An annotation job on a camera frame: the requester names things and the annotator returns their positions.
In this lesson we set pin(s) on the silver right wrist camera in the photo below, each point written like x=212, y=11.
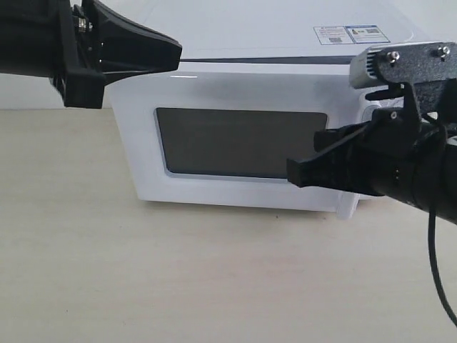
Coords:
x=361, y=72

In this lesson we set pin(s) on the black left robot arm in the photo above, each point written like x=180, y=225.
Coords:
x=29, y=38

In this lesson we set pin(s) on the blue white label sticker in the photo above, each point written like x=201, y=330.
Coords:
x=350, y=35

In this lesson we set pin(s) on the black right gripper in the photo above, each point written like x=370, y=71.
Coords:
x=378, y=157

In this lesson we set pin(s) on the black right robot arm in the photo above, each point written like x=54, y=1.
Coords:
x=435, y=180

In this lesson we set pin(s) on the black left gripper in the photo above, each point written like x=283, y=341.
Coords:
x=95, y=45

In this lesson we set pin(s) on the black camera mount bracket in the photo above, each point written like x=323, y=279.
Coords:
x=423, y=74

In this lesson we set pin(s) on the white microwave door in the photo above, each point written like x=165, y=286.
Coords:
x=220, y=134

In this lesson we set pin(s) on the white microwave oven body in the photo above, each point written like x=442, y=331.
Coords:
x=281, y=32

